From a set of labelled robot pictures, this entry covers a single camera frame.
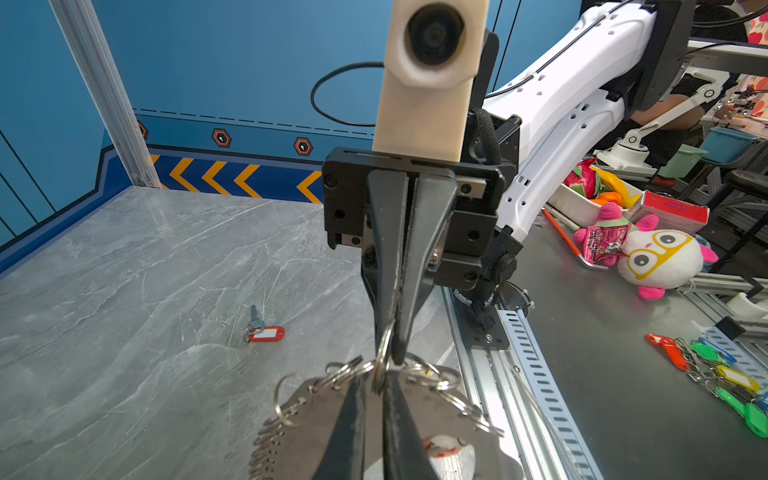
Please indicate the white plush toy with glasses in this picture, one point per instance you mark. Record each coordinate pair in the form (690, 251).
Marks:
(655, 259)

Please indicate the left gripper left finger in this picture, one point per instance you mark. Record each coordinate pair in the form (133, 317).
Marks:
(344, 456)

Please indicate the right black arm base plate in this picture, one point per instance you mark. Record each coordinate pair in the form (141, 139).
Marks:
(483, 324)

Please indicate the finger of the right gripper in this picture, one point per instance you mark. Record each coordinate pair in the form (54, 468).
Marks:
(431, 207)
(387, 213)

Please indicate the pink snack packet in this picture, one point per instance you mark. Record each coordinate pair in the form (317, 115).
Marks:
(601, 242)

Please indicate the key with red tag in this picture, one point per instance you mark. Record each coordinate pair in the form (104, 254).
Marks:
(257, 331)

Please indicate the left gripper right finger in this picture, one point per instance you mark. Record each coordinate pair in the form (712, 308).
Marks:
(404, 457)

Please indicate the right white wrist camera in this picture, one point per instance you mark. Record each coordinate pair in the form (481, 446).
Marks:
(432, 57)

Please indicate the green plastic bin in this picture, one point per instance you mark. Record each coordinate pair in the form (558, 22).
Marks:
(682, 162)

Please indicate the white tray with toys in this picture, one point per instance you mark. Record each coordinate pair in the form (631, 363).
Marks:
(587, 188)

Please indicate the bunch of coloured key tags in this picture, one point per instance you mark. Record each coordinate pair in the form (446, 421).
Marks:
(714, 370)

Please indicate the aluminium front rail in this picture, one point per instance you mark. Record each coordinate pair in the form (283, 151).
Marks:
(487, 389)

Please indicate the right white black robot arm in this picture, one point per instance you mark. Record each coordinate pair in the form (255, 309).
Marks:
(619, 58)

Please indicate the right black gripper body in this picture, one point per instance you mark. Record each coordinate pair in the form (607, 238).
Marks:
(474, 255)

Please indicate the white slotted cable duct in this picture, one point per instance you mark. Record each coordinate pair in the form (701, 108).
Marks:
(547, 394)

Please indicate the red white box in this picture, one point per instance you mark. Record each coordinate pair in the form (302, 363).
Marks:
(671, 212)

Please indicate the red pen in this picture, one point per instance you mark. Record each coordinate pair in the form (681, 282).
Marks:
(570, 243)

